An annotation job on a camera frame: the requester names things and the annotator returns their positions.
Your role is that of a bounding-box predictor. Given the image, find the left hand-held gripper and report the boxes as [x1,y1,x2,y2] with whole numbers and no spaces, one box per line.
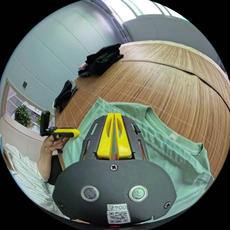
[47,126,81,154]

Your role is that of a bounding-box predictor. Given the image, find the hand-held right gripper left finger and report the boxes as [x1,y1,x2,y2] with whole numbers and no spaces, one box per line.
[97,113,115,160]

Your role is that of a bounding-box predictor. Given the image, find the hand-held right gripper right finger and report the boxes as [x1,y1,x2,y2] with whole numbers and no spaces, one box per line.
[115,113,132,160]

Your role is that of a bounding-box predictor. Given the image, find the green t-shirt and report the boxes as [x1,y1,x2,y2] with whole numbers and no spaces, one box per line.
[63,97,215,222]

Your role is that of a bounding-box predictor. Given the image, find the person's left forearm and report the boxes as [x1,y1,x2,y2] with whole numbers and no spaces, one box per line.
[36,150,53,181]

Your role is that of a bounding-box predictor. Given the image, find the person's left hand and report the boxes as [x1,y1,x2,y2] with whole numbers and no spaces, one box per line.
[40,135,64,153]

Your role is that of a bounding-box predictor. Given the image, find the pile of clothes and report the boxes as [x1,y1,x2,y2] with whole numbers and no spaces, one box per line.
[78,43,124,77]
[53,80,78,114]

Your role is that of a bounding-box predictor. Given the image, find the large green plant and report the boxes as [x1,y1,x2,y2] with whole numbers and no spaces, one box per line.
[13,105,32,128]

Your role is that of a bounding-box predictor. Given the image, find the person's body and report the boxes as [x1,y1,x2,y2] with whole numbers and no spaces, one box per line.
[2,143,71,220]

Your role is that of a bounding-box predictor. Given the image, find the window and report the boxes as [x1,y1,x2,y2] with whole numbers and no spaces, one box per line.
[100,0,190,24]

